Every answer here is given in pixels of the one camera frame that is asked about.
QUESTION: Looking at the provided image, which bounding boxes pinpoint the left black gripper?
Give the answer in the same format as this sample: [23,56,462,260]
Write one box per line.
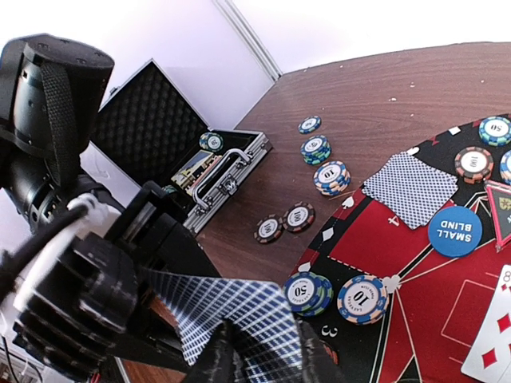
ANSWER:
[13,181,218,379]

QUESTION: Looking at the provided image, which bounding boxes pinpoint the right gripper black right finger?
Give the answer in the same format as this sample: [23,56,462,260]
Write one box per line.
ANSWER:
[297,320,347,383]

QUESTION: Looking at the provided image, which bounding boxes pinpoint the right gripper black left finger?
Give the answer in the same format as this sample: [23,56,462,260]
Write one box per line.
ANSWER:
[187,320,247,383]

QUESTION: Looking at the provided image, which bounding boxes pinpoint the green chips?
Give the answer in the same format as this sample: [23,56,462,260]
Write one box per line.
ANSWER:
[478,116,510,147]
[283,271,334,317]

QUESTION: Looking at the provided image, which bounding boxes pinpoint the white chips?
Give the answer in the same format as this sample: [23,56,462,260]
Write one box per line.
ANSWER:
[337,274,389,326]
[499,150,511,185]

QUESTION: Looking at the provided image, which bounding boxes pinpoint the red black chip stack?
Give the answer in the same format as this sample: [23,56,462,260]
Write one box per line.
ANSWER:
[254,214,283,244]

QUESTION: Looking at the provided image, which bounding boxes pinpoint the single red black chip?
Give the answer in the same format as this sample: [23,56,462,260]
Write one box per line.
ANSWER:
[283,201,315,232]

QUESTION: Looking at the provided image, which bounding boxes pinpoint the eight of diamonds card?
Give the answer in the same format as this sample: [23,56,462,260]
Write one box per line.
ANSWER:
[461,265,511,382]

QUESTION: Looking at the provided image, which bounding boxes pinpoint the blue small blind button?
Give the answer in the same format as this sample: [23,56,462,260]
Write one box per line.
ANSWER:
[428,206,483,258]

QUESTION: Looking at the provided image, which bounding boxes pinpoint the green white chip stack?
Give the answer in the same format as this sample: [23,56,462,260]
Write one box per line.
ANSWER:
[300,135,331,165]

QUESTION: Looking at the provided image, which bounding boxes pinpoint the triangular all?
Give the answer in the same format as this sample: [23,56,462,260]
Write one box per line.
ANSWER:
[484,180,510,252]

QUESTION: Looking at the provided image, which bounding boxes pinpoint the red black chips seat five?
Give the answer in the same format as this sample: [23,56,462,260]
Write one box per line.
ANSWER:
[454,146,494,184]

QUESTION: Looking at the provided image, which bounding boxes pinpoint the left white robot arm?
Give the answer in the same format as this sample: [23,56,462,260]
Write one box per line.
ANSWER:
[1,34,217,381]

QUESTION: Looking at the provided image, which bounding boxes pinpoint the round red black poker mat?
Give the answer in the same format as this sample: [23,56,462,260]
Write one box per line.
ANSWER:
[298,117,510,382]

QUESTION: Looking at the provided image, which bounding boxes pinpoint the black gold card box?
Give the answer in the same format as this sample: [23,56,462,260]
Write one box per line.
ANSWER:
[171,150,221,195]

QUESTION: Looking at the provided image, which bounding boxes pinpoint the aluminium poker case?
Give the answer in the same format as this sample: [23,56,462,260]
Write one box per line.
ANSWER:
[91,59,272,235]

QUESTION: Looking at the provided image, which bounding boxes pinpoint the green chip inside case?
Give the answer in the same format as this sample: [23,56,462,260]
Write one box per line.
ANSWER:
[199,132,224,152]

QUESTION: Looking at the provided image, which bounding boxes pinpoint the single green chip on table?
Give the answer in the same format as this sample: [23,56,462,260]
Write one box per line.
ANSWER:
[298,116,322,134]

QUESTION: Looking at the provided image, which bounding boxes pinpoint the left aluminium frame post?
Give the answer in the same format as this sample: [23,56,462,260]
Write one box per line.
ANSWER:
[213,0,283,82]

